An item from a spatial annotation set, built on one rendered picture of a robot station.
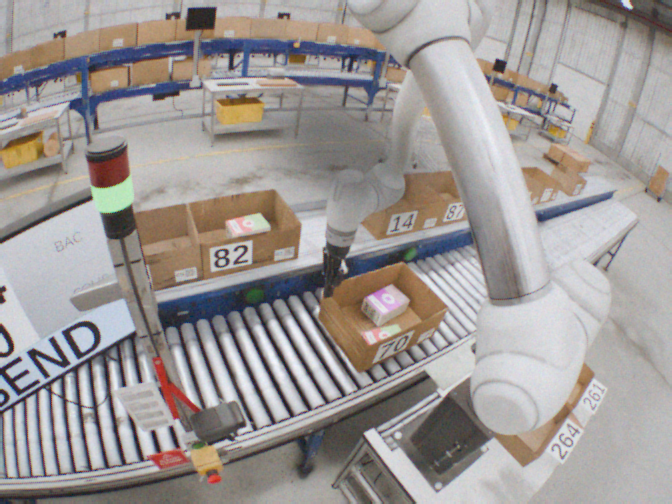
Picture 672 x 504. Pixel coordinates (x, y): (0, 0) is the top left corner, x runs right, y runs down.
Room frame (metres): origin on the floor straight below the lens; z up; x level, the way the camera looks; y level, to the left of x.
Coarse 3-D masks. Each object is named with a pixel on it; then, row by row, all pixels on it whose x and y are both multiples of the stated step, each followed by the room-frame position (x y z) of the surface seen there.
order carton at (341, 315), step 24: (336, 288) 0.95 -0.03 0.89; (360, 288) 1.03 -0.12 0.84; (408, 288) 1.10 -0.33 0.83; (336, 312) 0.83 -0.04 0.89; (360, 312) 0.98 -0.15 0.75; (408, 312) 1.03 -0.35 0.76; (432, 312) 0.97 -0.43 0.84; (336, 336) 0.81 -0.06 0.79; (360, 336) 0.72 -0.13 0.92; (360, 360) 0.70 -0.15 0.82; (384, 360) 0.76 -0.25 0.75
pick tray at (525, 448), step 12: (564, 408) 0.55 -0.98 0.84; (552, 420) 0.54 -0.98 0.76; (564, 420) 0.50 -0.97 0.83; (528, 432) 0.49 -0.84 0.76; (540, 432) 0.49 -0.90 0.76; (552, 432) 0.48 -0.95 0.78; (504, 444) 0.44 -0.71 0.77; (516, 444) 0.42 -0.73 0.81; (528, 444) 0.44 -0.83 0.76; (540, 444) 0.43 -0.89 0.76; (516, 456) 0.39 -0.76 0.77; (528, 456) 0.37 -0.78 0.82; (540, 456) 0.35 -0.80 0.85
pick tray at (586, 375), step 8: (584, 368) 0.77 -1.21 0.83; (584, 376) 0.75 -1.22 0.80; (592, 376) 0.73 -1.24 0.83; (576, 384) 0.73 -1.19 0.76; (584, 384) 0.73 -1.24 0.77; (576, 392) 0.68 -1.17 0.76; (584, 392) 0.63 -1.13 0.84; (568, 400) 0.64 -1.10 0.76; (576, 400) 0.62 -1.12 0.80; (568, 408) 0.56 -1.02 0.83
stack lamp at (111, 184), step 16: (112, 160) 0.26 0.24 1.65; (128, 160) 0.28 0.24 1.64; (96, 176) 0.25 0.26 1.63; (112, 176) 0.26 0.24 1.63; (128, 176) 0.28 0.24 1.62; (96, 192) 0.25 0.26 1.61; (112, 192) 0.25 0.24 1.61; (128, 192) 0.27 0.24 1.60; (96, 208) 0.25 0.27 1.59; (112, 208) 0.25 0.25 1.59
